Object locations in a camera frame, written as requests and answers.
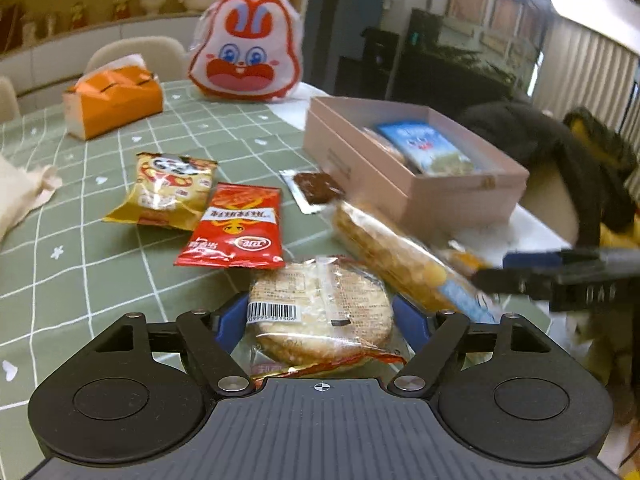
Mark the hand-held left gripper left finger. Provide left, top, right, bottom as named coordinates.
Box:
left=90, top=292, right=256, bottom=397

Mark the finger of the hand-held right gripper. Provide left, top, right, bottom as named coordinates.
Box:
left=472, top=267, right=556, bottom=301
left=502, top=249, right=601, bottom=268

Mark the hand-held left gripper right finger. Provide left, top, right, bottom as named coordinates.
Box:
left=387, top=296, right=556, bottom=398

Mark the long bread packet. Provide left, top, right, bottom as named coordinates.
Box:
left=332, top=200, right=501, bottom=326

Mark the round cake clear packet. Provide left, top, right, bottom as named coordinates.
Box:
left=235, top=255, right=408, bottom=378

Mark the red snack packet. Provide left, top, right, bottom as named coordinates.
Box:
left=173, top=182, right=287, bottom=270

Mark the pink cardboard box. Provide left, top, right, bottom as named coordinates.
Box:
left=303, top=96, right=531, bottom=236

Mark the yellow snack packet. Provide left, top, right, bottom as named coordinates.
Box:
left=102, top=152, right=218, bottom=232

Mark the brown cake packet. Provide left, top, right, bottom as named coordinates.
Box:
left=278, top=170, right=348, bottom=216

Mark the blue snack packet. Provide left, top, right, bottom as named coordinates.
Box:
left=375, top=120, right=476, bottom=176

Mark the yellow black garment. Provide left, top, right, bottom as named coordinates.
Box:
left=562, top=106, right=640, bottom=426

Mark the tan chair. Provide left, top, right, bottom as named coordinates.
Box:
left=520, top=167, right=583, bottom=241

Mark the black jacket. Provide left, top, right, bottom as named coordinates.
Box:
left=457, top=100, right=640, bottom=251

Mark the green checked tablecloth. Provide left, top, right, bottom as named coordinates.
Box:
left=0, top=80, right=416, bottom=466

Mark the window curtain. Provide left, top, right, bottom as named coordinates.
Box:
left=532, top=15, right=640, bottom=136

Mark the fish tank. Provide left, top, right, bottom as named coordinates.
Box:
left=407, top=7, right=546, bottom=107

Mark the orange tissue box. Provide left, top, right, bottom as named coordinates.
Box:
left=62, top=54, right=165, bottom=141

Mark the cream cloth bag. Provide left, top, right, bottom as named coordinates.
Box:
left=0, top=152, right=63, bottom=241

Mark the black water dispenser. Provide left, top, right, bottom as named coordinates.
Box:
left=361, top=27, right=402, bottom=97

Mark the rabbit face bag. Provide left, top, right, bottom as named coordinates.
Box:
left=187, top=0, right=303, bottom=103

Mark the cream chair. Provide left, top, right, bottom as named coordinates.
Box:
left=0, top=77, right=21, bottom=122
left=85, top=36, right=188, bottom=79

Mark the wooden shelf cabinet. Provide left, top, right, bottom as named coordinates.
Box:
left=0, top=0, right=311, bottom=97

